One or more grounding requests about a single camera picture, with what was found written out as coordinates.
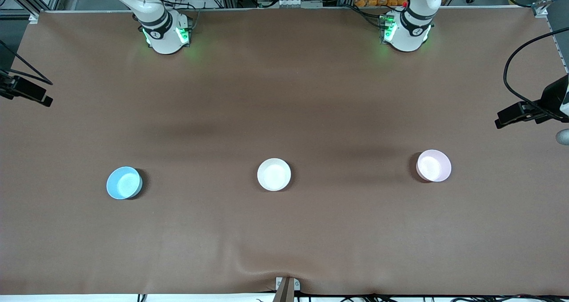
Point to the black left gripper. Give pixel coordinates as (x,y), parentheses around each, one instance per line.
(548,102)

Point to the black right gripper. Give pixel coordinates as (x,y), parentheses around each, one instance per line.
(10,85)

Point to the pink bowl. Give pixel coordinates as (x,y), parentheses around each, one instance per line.
(433,166)

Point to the blue bowl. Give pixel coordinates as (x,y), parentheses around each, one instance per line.
(124,183)

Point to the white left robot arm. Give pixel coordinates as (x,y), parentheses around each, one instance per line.
(406,35)

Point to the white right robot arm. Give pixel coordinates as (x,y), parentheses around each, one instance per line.
(162,35)

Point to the white bowl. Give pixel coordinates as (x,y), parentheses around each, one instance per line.
(274,174)

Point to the brown table mat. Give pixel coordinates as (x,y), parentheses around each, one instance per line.
(284,93)

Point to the metal table edge clamp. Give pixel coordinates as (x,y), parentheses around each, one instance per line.
(287,287)

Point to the metal corner bracket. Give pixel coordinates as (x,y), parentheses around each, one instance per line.
(540,9)
(34,18)

